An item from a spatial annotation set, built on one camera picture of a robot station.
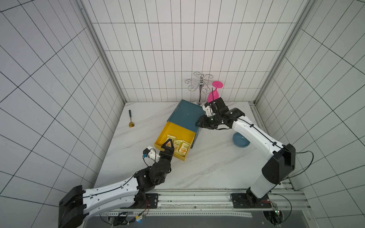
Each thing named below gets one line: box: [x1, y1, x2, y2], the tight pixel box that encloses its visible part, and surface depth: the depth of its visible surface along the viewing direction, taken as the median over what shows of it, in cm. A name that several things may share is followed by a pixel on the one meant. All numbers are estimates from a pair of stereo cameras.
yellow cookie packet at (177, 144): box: [172, 139, 183, 152], surface depth 79 cm
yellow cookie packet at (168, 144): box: [166, 133, 177, 147], surface depth 81 cm
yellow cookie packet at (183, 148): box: [177, 140, 191, 158], surface depth 77 cm
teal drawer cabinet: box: [166, 99, 206, 149], surface depth 85 cm
